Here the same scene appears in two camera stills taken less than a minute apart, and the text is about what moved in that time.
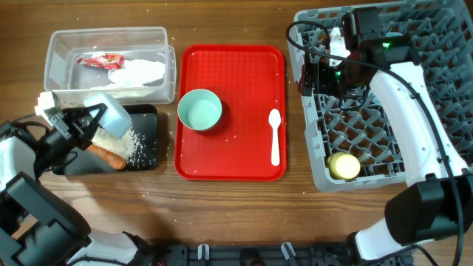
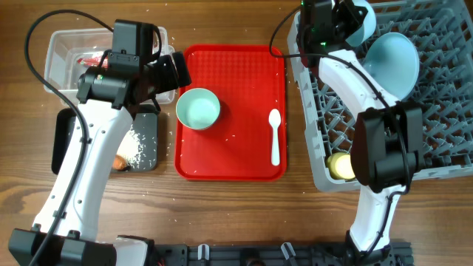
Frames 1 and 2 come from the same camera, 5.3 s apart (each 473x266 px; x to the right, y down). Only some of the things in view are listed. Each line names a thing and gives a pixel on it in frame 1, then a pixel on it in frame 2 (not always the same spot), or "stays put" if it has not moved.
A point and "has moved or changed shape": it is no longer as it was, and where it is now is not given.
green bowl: [199, 109] stays put
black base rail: [261, 255] stays put
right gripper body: [328, 80] to [344, 21]
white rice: [131, 145] has moved or changed shape
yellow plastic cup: [343, 166] stays put
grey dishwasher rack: [352, 145] stays put
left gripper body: [59, 141] to [165, 75]
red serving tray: [250, 80] stays put
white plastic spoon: [275, 119] stays put
